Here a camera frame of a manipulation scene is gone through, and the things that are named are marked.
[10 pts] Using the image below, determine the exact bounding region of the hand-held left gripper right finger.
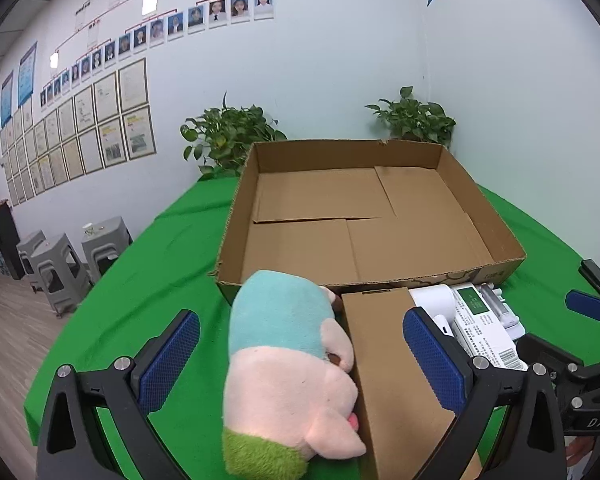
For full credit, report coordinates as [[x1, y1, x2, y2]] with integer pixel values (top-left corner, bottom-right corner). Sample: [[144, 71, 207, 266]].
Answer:
[[402, 306, 568, 480]]

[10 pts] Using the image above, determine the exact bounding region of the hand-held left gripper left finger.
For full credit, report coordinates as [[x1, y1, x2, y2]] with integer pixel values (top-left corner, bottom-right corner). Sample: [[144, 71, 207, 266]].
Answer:
[[35, 309, 201, 480]]

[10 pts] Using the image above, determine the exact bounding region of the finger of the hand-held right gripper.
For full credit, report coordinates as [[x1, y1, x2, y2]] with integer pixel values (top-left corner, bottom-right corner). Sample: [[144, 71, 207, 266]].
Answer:
[[517, 332, 586, 383], [565, 259, 600, 323]]

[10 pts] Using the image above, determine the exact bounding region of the white hair dryer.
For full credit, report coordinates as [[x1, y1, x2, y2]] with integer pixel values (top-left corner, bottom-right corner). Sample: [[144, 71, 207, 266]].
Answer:
[[409, 284, 457, 337]]

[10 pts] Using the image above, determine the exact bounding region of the pink and blue plush pig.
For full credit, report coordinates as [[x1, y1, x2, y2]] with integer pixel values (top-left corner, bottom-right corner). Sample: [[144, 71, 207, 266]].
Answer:
[[221, 270, 368, 480]]

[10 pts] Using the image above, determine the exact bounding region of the large cardboard box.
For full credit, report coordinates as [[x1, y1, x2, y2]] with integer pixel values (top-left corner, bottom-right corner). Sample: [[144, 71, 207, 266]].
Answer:
[[209, 139, 527, 306]]

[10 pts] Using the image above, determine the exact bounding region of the small brown cardboard box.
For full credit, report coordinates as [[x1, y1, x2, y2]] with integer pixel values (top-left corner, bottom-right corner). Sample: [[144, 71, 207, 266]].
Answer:
[[341, 287, 481, 480]]

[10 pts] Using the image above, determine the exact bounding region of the white printed package box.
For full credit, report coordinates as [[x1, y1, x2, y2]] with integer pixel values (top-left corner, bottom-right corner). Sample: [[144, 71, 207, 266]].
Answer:
[[450, 282, 529, 373]]

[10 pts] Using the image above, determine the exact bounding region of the grey plastic stool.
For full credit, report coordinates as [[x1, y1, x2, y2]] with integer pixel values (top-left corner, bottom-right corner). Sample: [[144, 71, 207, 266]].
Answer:
[[16, 230, 47, 282], [81, 216, 133, 283], [30, 233, 93, 319]]

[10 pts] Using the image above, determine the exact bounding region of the black cabinet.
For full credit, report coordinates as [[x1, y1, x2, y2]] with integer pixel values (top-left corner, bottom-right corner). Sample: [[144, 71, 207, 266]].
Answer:
[[0, 206, 26, 281]]

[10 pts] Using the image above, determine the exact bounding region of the bushy green potted plant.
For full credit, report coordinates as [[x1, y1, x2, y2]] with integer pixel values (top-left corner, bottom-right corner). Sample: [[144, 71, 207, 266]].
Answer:
[[180, 92, 288, 178]]

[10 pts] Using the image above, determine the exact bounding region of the small green potted plant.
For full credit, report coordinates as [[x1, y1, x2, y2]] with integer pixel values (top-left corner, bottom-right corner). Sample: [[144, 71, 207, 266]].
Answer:
[[365, 86, 457, 150]]

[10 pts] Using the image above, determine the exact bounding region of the row of portrait photos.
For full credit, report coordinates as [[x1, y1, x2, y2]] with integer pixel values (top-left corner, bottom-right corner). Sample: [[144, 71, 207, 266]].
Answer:
[[39, 0, 276, 109]]

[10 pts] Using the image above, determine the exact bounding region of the wall of framed certificates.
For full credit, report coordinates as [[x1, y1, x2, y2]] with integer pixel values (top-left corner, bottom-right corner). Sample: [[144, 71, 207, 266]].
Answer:
[[0, 57, 157, 208]]

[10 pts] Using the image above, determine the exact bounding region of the blue wall poster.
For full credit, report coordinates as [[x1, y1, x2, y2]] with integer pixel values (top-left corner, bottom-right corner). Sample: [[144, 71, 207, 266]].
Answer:
[[0, 71, 14, 129], [19, 42, 38, 106]]

